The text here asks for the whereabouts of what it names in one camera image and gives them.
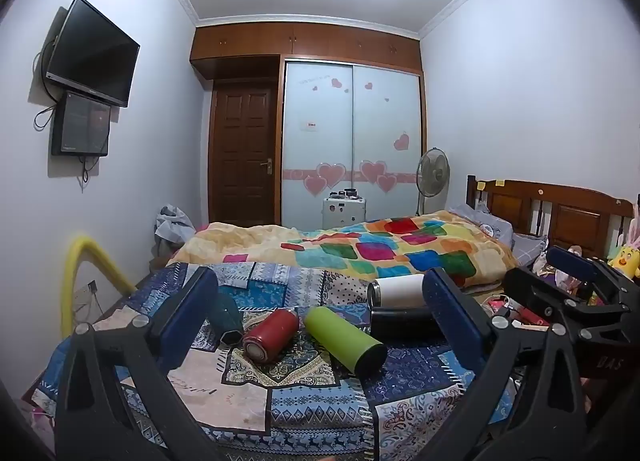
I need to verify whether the yellow foam tube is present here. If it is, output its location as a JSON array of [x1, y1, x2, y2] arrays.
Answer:
[[59, 235, 137, 340]]

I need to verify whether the colourful checked blanket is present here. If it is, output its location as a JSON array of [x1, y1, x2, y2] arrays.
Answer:
[[167, 210, 522, 293]]

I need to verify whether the small black wall monitor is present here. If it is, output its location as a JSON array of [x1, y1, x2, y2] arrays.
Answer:
[[51, 91, 112, 158]]

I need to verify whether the wall socket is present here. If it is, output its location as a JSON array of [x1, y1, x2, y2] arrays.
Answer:
[[72, 279, 99, 313]]

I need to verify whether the white heart-sticker sliding wardrobe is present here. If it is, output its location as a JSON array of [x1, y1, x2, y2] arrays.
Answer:
[[280, 58, 426, 232]]

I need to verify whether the red cup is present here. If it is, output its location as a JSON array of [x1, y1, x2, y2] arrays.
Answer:
[[242, 308, 301, 367]]

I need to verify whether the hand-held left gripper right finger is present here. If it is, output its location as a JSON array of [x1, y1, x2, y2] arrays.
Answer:
[[421, 267, 589, 461]]

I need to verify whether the black television cable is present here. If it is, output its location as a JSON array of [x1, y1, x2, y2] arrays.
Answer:
[[32, 38, 64, 132]]

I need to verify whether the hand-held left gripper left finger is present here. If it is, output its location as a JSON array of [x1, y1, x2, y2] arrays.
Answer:
[[54, 267, 226, 461]]

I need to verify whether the green cup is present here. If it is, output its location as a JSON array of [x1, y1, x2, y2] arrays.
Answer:
[[303, 305, 389, 375]]

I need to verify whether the black wall television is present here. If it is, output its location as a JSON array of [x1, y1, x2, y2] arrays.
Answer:
[[44, 0, 141, 108]]

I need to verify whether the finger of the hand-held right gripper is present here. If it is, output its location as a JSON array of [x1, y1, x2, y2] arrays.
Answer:
[[502, 268, 632, 333], [546, 246, 640, 302]]

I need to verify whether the yellow plush toy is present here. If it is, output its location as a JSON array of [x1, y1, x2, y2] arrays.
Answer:
[[607, 244, 640, 283]]

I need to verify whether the wooden overhead cabinet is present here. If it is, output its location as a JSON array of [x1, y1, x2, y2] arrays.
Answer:
[[189, 22, 425, 78]]

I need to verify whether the dark teal cup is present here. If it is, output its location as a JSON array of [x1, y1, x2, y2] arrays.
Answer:
[[207, 286, 247, 348]]

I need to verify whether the wooden headboard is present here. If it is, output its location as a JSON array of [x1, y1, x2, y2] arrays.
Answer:
[[465, 174, 636, 263]]

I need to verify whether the white cup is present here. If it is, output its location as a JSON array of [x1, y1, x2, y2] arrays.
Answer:
[[367, 273, 426, 308]]

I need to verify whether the pile of grey clothes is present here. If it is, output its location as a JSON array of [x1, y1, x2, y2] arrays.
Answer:
[[153, 203, 197, 248]]

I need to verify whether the black cup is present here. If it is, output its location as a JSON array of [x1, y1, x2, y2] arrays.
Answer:
[[369, 305, 444, 340]]

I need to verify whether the blue patchwork bedsheet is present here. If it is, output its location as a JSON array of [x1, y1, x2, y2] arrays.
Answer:
[[20, 261, 527, 461]]

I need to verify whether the small white cabinet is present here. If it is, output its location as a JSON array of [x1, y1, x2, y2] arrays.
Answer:
[[322, 188, 369, 231]]

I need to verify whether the brown wooden door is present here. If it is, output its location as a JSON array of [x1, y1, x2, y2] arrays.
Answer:
[[208, 80, 279, 228]]

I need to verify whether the grey checked pillow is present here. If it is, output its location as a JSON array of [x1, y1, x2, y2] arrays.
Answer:
[[510, 233, 549, 268]]

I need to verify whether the pink plush toy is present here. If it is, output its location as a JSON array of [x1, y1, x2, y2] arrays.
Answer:
[[627, 201, 640, 248]]

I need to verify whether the standing fan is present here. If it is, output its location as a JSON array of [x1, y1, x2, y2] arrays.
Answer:
[[415, 147, 451, 217]]

